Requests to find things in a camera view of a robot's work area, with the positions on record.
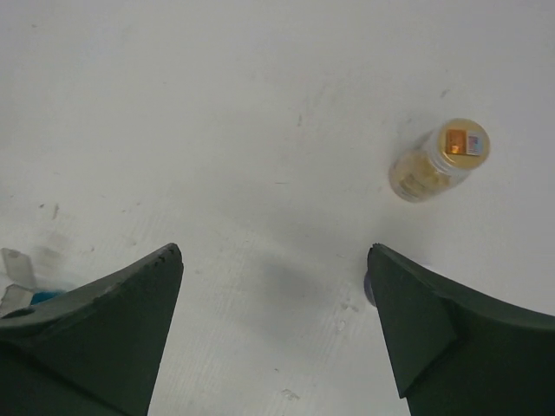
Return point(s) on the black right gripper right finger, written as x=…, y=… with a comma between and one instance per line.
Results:
x=456, y=351

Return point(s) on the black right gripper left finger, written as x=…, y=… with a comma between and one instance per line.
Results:
x=95, y=350

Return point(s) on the weekly pill organizer strip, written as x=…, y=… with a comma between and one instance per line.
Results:
x=20, y=288

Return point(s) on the clear bottle of yellow pills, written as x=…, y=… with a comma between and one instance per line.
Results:
x=420, y=174

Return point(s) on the gold bottle cap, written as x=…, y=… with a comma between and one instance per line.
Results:
x=463, y=144

